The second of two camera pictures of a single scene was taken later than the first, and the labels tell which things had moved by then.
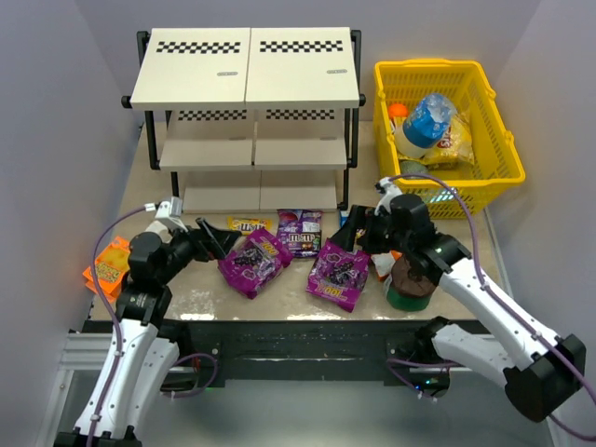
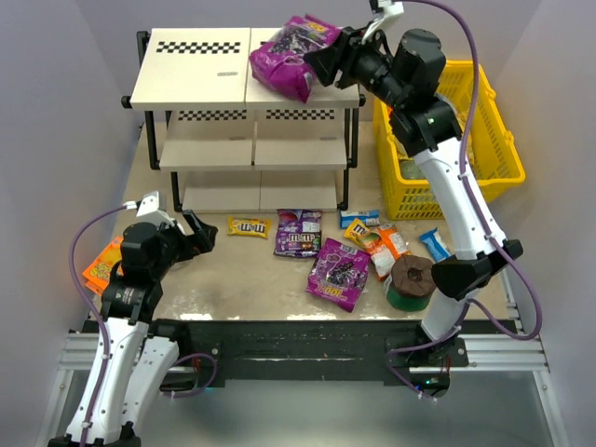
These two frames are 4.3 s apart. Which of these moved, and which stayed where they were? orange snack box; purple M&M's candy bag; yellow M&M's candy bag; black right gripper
Moved: black right gripper
Stayed: orange snack box; yellow M&M's candy bag; purple M&M's candy bag
